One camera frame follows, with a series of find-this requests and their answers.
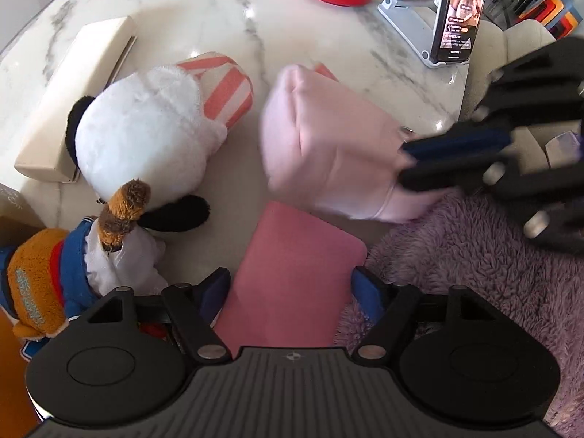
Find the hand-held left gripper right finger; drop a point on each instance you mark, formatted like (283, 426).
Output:
(369, 289)

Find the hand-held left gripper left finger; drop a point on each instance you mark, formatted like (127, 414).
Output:
(214, 293)

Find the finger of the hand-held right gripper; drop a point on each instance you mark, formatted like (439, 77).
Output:
(456, 142)
(451, 174)

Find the pink pad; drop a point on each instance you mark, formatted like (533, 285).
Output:
(292, 273)

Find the pale pink cloth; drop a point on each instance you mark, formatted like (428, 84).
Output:
(328, 146)

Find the beige chair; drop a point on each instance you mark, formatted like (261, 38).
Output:
(492, 54)

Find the purple fluffy blanket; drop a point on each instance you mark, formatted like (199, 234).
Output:
(479, 273)

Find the grey phone stand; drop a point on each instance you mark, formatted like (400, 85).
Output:
(406, 18)

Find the orange stool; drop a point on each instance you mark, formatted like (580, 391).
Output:
(554, 11)

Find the white dog plush striped outfit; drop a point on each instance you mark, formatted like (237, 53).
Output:
(141, 137)

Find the orange plush blue jacket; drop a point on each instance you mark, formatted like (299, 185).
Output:
(36, 273)

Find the brown cardboard box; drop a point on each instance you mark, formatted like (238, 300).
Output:
(13, 200)

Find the long cream box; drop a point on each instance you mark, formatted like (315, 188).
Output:
(68, 91)

